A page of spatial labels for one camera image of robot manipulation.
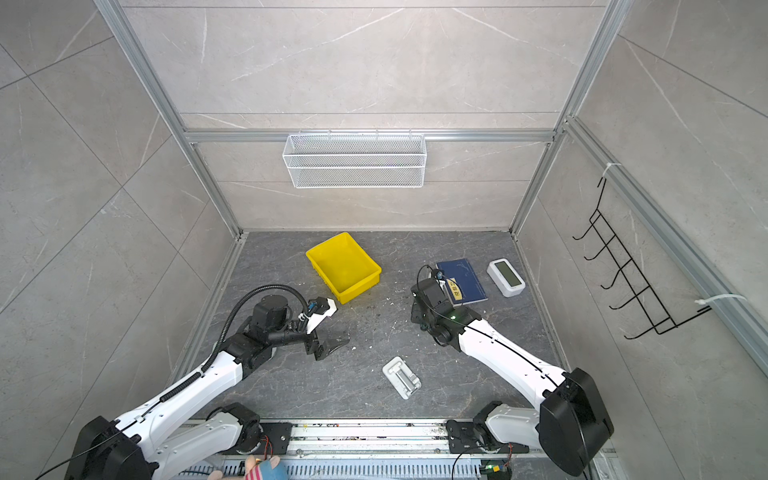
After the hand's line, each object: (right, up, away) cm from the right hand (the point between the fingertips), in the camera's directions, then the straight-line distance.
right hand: (421, 302), depth 85 cm
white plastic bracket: (-6, -20, -3) cm, 21 cm away
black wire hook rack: (+45, +1, -27) cm, 52 cm away
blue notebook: (+17, +3, +21) cm, 27 cm away
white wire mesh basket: (-21, +46, +16) cm, 53 cm away
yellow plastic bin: (-26, +10, +19) cm, 33 cm away
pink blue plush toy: (-37, -34, -20) cm, 54 cm away
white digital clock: (+31, +6, +16) cm, 35 cm away
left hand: (-22, -2, -8) cm, 24 cm away
